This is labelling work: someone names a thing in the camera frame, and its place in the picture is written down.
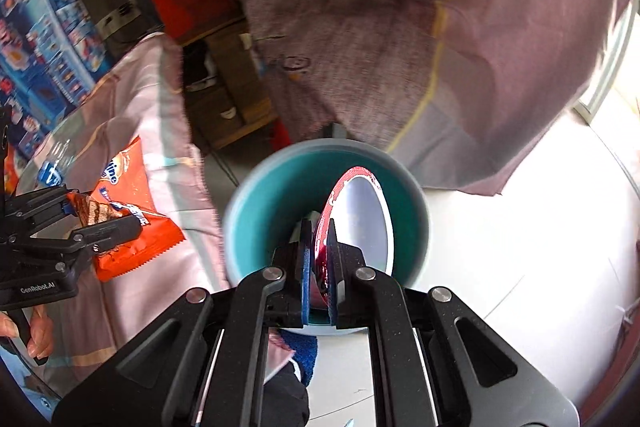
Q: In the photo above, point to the teal bowl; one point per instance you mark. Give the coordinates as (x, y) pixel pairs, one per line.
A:
(270, 207)

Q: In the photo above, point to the blue toy box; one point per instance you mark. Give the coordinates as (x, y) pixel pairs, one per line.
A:
(45, 32)

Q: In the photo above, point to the person's left hand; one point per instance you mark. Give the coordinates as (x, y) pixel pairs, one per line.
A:
(42, 332)

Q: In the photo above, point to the red white round packet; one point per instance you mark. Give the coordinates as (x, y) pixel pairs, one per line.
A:
(365, 217)

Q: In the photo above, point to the dark cloth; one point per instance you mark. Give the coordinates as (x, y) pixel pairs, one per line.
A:
(285, 402)

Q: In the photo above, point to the orange snack packet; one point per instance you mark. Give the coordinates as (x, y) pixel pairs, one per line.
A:
(155, 227)

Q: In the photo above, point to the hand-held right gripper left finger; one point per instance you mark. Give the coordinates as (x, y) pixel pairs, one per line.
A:
(304, 277)

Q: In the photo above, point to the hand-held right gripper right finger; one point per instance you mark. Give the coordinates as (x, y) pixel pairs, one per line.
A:
(332, 312)

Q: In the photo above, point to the grey woven cloth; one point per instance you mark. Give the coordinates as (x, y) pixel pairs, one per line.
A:
(375, 32)

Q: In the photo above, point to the blue towel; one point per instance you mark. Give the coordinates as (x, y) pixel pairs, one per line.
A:
(302, 352)

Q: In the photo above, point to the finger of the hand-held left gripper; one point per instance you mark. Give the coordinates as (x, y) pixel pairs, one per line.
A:
(100, 232)
(40, 199)

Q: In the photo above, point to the pink checked tablecloth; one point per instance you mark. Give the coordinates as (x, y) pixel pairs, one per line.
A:
(150, 107)

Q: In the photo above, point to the brown cardboard box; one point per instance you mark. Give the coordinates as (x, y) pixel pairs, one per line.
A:
(225, 107)

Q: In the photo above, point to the clear plastic bottle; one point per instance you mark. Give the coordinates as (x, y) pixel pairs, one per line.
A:
(50, 157)

